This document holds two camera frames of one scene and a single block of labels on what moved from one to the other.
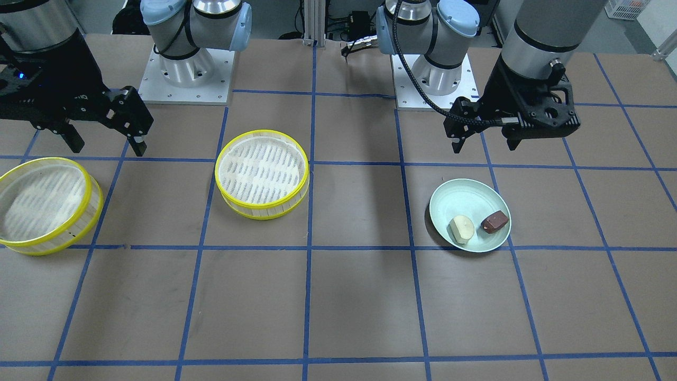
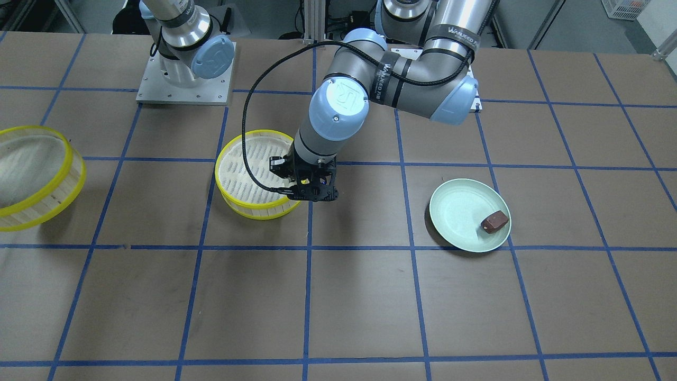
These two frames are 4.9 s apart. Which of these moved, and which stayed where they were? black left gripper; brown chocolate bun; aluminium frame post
Moved: black left gripper
Stayed: aluminium frame post; brown chocolate bun
